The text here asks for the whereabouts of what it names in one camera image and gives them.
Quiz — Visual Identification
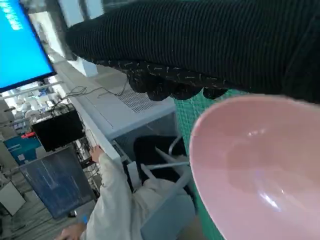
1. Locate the black gloved right hand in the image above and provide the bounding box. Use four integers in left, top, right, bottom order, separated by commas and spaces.
64, 0, 320, 105

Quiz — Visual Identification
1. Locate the pink bowl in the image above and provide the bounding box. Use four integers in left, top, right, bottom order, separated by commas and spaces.
189, 95, 320, 240

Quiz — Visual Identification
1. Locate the green cutting mat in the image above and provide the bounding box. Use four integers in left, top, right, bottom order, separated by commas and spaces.
174, 88, 227, 240

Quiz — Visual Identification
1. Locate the small black monitor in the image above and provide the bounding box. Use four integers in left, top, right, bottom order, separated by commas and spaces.
31, 108, 85, 153

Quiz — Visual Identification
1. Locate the person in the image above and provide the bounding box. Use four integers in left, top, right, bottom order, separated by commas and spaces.
58, 144, 198, 240

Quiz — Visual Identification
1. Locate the grey chair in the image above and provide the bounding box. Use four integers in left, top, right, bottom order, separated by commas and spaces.
139, 136, 198, 240

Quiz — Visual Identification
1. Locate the large blue screen monitor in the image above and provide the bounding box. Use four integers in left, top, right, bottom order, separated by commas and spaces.
0, 0, 57, 93

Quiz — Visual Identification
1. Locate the dark monitor with code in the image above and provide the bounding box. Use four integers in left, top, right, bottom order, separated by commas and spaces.
18, 146, 97, 221

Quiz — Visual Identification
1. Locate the blue box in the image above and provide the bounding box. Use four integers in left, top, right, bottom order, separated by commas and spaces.
3, 136, 41, 166

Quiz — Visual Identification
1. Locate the thin black cable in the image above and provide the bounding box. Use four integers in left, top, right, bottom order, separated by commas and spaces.
98, 71, 131, 98
51, 86, 88, 101

